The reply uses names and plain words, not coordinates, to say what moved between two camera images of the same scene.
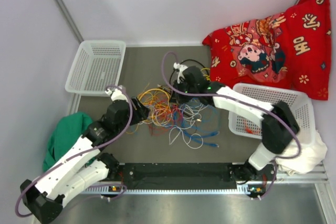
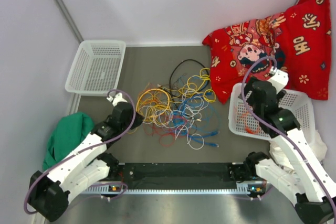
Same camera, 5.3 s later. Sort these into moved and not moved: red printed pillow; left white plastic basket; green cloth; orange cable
Moved: orange cable
Not moved: green cloth; left white plastic basket; red printed pillow
